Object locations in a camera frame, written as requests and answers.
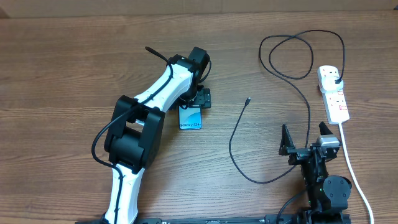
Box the white extension strip cord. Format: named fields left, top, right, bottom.
left=338, top=123, right=374, bottom=224

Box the white power extension strip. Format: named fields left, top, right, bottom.
left=317, top=65, right=349, bottom=124

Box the white USB charger plug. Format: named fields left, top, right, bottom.
left=319, top=77, right=344, bottom=94

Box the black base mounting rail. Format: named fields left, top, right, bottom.
left=74, top=213, right=352, bottom=224

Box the Samsung Galaxy smartphone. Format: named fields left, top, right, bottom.
left=178, top=107, right=202, bottom=130

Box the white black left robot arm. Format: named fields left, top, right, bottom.
left=100, top=47, right=211, bottom=223

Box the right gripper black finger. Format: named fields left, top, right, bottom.
left=279, top=124, right=295, bottom=156
left=318, top=121, right=333, bottom=135

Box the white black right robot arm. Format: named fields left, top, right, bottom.
left=279, top=122, right=352, bottom=223

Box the black USB charging cable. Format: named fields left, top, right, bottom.
left=228, top=29, right=346, bottom=185

